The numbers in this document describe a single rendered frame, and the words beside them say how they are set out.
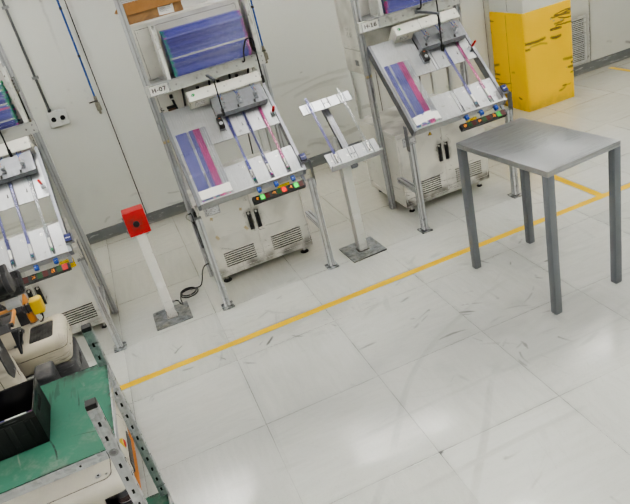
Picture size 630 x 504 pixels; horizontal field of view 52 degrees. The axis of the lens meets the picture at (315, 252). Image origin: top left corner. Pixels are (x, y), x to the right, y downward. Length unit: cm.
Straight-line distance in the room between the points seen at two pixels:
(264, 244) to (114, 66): 209
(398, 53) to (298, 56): 156
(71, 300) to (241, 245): 114
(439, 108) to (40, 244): 260
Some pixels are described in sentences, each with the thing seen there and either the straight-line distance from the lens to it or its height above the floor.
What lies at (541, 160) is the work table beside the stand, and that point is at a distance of 329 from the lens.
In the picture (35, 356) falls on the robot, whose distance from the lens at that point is 285.
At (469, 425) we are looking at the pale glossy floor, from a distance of 296.
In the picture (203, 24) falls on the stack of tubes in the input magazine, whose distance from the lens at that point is 417.
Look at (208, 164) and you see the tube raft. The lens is 401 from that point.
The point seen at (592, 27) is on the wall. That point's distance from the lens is 754.
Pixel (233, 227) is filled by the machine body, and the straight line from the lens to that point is 431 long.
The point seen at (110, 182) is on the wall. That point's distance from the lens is 582.
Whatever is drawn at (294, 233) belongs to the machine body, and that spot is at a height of 19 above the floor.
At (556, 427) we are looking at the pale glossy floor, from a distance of 293.
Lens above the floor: 205
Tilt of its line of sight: 27 degrees down
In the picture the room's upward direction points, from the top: 14 degrees counter-clockwise
